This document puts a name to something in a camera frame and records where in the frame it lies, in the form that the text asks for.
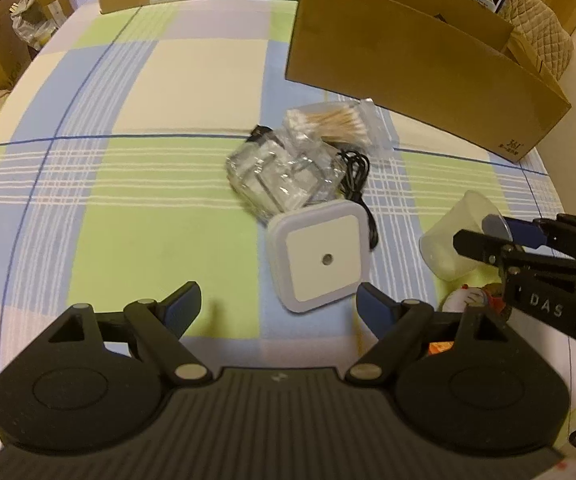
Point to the clear plastic cup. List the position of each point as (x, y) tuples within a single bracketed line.
[(445, 252)]

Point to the quilted beige chair cover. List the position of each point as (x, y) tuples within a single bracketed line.
[(543, 25)]

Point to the white square night light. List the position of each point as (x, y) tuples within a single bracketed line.
[(308, 270)]

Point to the clear plastic bag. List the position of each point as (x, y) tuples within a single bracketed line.
[(32, 20)]

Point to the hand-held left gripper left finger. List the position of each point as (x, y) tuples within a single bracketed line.
[(185, 306)]

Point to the bag of cotton swabs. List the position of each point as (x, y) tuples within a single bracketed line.
[(338, 122)]

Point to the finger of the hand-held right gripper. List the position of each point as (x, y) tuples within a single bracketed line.
[(478, 246), (518, 232)]

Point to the clear plastic packet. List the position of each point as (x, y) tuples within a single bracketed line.
[(278, 175)]

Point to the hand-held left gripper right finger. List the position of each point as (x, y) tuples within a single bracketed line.
[(373, 306)]

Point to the large brown cardboard box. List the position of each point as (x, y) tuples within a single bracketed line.
[(393, 60)]

